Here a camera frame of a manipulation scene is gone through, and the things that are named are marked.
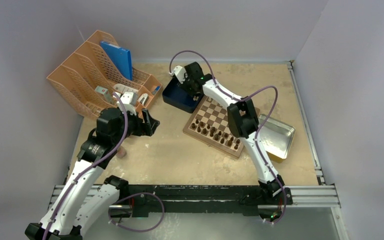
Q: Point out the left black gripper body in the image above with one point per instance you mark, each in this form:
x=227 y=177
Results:
x=143 y=128

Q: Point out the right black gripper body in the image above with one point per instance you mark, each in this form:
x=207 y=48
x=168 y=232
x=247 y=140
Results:
x=187 y=84

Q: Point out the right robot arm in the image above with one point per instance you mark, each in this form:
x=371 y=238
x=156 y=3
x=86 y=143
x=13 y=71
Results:
x=242 y=121

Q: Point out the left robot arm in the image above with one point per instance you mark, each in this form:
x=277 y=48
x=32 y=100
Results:
x=71 y=215

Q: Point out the wooden chess board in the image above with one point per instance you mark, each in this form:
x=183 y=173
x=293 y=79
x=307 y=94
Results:
x=210 y=112

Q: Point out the row of dark chess pieces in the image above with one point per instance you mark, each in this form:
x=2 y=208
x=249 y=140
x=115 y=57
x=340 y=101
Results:
x=216 y=136

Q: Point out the dark blue tray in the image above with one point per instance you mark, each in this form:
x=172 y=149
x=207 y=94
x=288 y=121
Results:
x=178 y=98

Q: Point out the pink capped bottle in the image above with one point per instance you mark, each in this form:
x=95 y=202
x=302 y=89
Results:
x=121 y=152

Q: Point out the small grey box in organizer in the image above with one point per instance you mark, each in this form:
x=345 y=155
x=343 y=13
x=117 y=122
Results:
x=104 y=93

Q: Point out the orange plastic file organizer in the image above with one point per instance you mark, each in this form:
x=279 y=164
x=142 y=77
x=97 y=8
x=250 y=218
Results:
x=88 y=67

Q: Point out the blue folder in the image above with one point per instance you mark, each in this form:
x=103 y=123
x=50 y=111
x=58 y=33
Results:
x=120 y=57

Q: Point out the metal tin box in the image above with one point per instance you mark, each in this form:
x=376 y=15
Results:
x=277 y=138

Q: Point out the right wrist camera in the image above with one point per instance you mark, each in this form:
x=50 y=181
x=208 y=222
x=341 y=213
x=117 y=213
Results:
x=179 y=73

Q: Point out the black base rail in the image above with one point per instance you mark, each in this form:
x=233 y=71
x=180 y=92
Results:
x=248 y=200

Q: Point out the aluminium frame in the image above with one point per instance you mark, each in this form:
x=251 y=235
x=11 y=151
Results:
x=321 y=196

